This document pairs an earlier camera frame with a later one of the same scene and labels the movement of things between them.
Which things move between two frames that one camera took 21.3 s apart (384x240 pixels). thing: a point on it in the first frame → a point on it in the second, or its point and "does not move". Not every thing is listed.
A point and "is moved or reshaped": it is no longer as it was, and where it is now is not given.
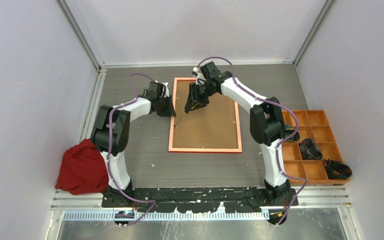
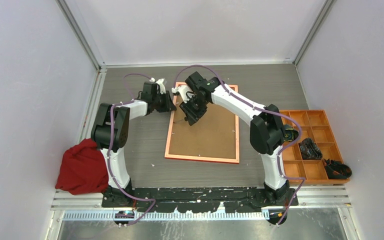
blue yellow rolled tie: x=289 y=129 does not move
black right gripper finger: x=194 y=101 → x=192 y=112
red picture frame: x=212 y=128 is moved or reshaped
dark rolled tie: x=309 y=150 does not move
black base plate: x=200 y=199 does not move
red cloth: x=83 y=169 does not move
